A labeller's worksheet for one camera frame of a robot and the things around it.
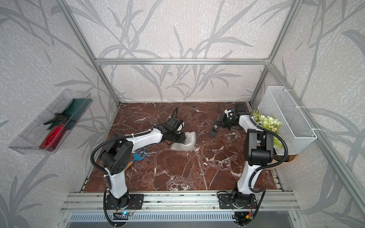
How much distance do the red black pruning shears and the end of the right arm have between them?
2.60ft

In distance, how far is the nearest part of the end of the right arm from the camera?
0.77 metres

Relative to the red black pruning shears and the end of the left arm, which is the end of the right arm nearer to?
the end of the left arm

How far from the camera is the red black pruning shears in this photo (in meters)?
0.56
